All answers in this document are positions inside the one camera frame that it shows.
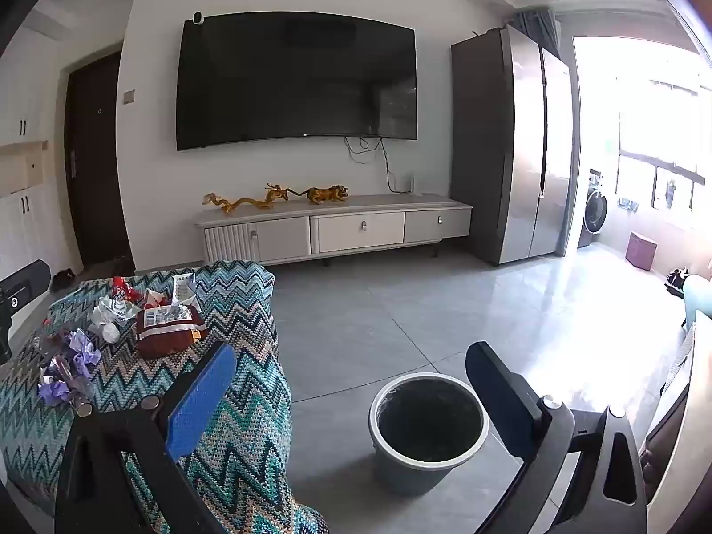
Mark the white paper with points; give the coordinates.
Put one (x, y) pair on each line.
(108, 325)

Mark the purple wrapper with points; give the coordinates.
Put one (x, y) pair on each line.
(55, 392)
(83, 347)

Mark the brown snack bag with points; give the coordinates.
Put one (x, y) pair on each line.
(167, 339)

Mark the small white security camera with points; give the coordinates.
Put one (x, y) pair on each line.
(198, 18)

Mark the golden dragon figurine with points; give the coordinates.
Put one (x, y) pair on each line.
(245, 203)

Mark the zigzag knitted blanket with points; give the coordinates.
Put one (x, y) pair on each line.
(245, 311)

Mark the grey washing machine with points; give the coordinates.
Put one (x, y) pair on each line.
(595, 211)

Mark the white built-in cabinet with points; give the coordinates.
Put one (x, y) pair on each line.
(22, 222)

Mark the large black wall television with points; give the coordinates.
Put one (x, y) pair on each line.
(295, 83)

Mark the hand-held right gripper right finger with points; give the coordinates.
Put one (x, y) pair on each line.
(503, 406)

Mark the light blue chair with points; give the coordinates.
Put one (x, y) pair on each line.
(698, 300)

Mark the golden tiger figurine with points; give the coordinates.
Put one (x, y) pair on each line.
(325, 194)

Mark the dark sneakers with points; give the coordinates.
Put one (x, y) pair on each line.
(63, 279)

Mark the gold wall switch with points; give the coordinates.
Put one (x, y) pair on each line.
(129, 97)

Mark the white printed carton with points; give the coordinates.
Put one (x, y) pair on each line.
(183, 289)

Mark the grey plastic bin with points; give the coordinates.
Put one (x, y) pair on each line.
(389, 467)

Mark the black bag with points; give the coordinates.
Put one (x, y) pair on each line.
(677, 283)

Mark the purple storage stool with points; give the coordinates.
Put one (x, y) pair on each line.
(641, 250)

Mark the silver double-door refrigerator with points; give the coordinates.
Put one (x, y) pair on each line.
(523, 150)

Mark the white television cabinet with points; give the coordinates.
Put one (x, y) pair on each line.
(356, 231)

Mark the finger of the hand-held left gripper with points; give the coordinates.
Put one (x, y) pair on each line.
(28, 286)

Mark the red snack packet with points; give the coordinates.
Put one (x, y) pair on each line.
(122, 288)

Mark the white router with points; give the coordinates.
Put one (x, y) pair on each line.
(412, 184)

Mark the balcony window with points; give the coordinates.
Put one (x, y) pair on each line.
(662, 164)

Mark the dark brown entrance door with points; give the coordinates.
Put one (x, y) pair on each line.
(97, 167)

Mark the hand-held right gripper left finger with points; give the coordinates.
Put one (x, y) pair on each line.
(200, 400)

